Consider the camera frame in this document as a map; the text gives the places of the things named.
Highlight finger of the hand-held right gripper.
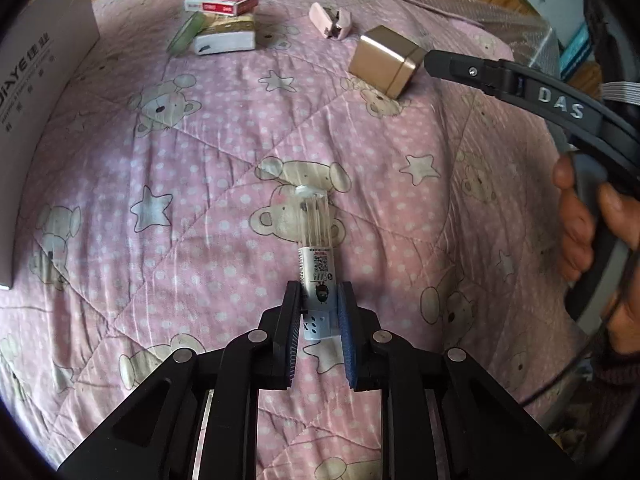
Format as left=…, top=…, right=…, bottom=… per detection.
left=424, top=49, right=521, bottom=98

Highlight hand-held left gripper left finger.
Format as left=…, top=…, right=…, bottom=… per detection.
left=57, top=281, right=303, bottom=480

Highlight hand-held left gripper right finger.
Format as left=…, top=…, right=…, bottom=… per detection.
left=337, top=281, right=581, bottom=480

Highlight clear plastic tube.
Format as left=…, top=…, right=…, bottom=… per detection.
left=297, top=185, right=346, bottom=346

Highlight gold cube box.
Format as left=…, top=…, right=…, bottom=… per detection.
left=348, top=25, right=426, bottom=100

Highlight white cardboard box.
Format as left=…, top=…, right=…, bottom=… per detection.
left=0, top=0, right=101, bottom=291

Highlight person's right forearm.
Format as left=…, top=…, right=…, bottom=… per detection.
left=590, top=345, right=640, bottom=416

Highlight person's right hand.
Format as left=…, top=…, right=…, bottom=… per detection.
left=554, top=154, right=640, bottom=356

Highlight blue box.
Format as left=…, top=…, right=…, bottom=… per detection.
left=559, top=20, right=602, bottom=82

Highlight pink stapler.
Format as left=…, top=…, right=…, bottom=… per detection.
left=309, top=2, right=353, bottom=41

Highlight pink bear print blanket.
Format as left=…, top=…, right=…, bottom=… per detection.
left=0, top=0, right=596, bottom=480

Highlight white and gold pack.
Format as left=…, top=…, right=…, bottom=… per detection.
left=194, top=14, right=257, bottom=56

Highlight red card box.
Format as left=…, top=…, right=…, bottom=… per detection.
left=184, top=0, right=261, bottom=16

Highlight black cable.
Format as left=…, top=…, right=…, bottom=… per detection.
left=520, top=260, right=626, bottom=407

